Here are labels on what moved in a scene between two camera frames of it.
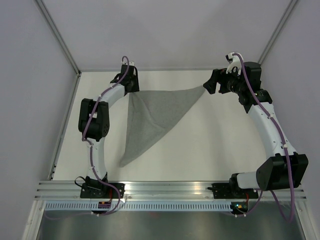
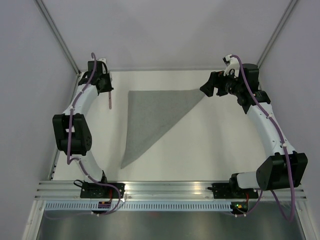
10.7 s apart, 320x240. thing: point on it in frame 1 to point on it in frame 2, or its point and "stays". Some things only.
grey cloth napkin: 150,113 stays
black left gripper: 136,87 to 107,75
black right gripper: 219,75 stays
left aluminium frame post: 57,32 stays
